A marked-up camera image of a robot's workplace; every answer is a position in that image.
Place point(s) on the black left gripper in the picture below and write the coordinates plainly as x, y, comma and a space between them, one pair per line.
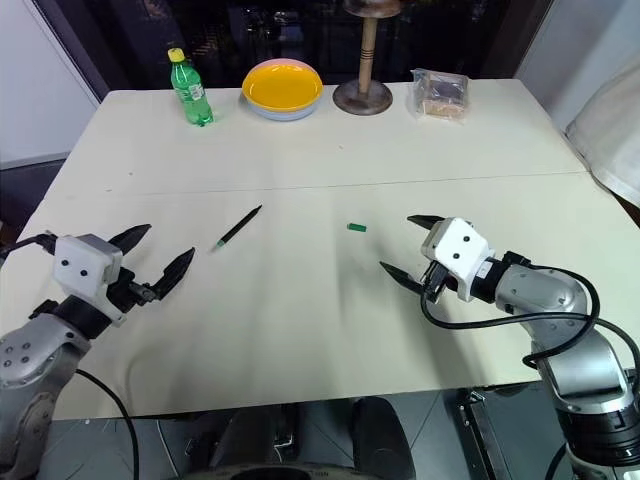
125, 292

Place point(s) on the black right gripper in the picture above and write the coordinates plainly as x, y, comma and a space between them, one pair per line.
436, 282

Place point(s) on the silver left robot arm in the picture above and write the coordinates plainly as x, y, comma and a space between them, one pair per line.
35, 350

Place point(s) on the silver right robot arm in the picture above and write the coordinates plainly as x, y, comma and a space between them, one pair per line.
550, 295

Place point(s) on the green pen cap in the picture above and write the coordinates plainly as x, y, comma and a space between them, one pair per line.
357, 227

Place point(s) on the black pen with green end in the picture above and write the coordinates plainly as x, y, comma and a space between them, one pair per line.
237, 228

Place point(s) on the green plastic bottle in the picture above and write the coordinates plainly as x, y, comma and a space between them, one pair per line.
191, 95

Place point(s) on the clear plastic bag package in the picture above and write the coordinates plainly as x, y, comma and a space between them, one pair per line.
440, 95

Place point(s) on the light blue plate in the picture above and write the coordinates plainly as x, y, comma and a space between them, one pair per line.
282, 115

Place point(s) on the dark rounded shape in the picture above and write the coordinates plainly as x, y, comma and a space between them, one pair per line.
382, 435

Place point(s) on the wooden stand with round base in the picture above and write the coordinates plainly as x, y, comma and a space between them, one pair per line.
366, 60

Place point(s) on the black metal case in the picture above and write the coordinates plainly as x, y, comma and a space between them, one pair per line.
490, 435

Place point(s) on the yellow plate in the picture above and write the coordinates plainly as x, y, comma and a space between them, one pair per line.
282, 87

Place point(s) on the white cloth bag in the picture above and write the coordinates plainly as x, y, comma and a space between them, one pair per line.
612, 135

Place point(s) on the pink plate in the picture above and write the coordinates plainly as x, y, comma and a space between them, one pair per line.
285, 60

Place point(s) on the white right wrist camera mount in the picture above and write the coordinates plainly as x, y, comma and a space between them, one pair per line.
460, 250

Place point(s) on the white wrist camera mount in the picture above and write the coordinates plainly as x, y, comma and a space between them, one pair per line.
460, 250
80, 260

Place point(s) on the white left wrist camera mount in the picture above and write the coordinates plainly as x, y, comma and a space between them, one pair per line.
80, 260

